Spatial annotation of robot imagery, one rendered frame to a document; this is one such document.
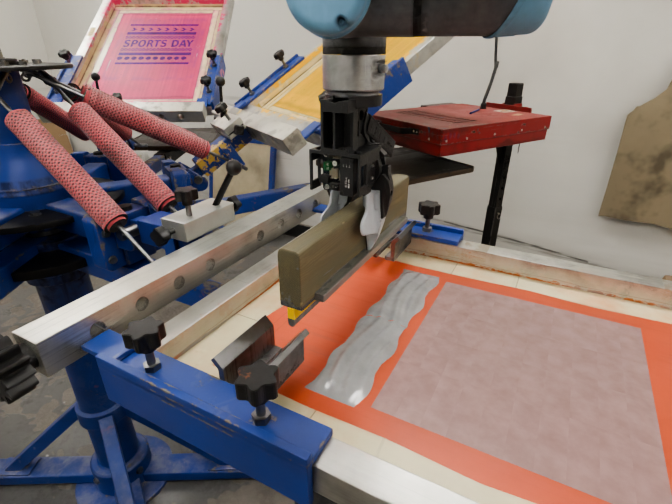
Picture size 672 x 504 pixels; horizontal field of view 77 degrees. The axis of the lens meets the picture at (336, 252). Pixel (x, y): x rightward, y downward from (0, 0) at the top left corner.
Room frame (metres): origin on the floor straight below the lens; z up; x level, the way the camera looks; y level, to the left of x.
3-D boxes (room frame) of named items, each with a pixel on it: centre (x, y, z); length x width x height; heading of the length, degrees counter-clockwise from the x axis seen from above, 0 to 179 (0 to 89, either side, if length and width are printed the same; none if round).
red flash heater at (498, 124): (1.73, -0.48, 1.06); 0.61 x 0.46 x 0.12; 122
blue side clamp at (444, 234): (0.84, -0.12, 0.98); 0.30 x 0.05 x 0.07; 62
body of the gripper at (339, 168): (0.54, -0.02, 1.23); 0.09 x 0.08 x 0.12; 152
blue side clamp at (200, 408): (0.35, 0.15, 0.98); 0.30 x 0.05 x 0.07; 62
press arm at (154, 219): (0.75, 0.30, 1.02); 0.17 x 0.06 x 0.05; 62
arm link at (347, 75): (0.55, -0.02, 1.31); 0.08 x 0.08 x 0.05
